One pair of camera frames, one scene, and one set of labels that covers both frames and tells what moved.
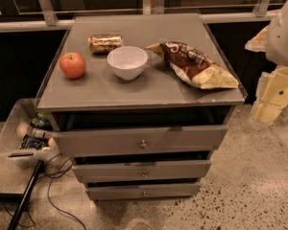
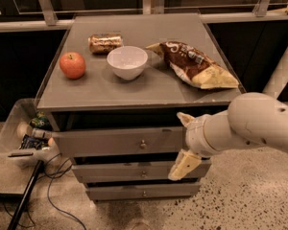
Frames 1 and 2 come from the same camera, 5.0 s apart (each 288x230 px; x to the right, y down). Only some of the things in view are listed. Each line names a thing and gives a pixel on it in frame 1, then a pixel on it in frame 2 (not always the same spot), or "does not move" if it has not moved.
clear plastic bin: x=7 y=140 does not move
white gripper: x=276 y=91 -> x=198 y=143
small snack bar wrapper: x=103 y=43 does not move
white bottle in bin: x=42 y=132 does not move
